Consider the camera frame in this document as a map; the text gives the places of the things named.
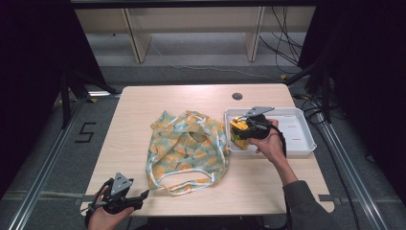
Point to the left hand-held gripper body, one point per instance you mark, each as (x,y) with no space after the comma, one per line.
(119,191)

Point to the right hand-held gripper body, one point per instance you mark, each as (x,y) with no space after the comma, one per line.
(257,126)

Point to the yellow carton box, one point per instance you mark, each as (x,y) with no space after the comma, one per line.
(239,126)

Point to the white plastic tray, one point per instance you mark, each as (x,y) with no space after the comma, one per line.
(295,129)

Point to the orange patterned child's shirt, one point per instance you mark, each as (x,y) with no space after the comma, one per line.
(185,150)

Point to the person's right hand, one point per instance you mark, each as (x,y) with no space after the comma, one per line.
(271,145)

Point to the person's left hand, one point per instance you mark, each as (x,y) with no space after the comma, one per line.
(107,220)

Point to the grey table grommet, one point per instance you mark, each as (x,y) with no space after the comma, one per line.
(237,96)

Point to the black metal stand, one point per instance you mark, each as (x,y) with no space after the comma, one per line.
(65,102)
(325,92)

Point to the black curtain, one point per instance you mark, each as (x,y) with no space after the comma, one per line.
(367,80)
(32,80)

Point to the aluminium floor rail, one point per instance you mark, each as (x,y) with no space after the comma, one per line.
(348,169)
(44,172)

